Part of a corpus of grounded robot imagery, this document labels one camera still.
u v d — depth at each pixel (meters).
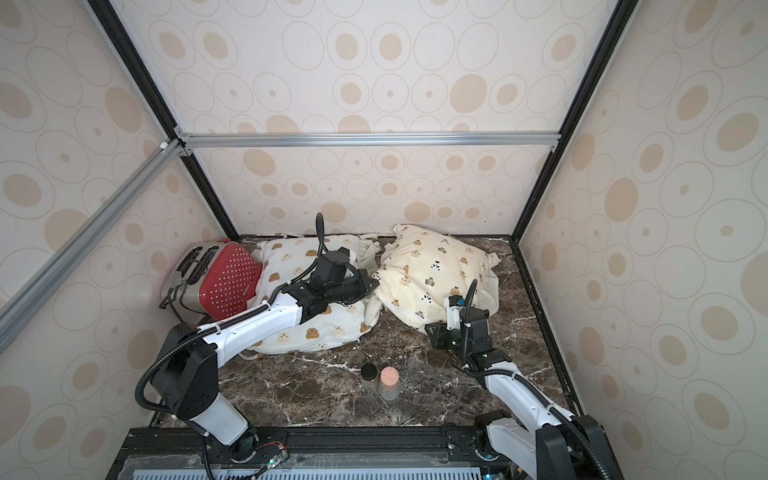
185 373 0.44
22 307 0.52
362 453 0.73
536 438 0.43
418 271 0.91
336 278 0.67
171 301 0.83
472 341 0.66
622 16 0.68
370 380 0.76
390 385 0.74
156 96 0.81
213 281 0.85
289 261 0.99
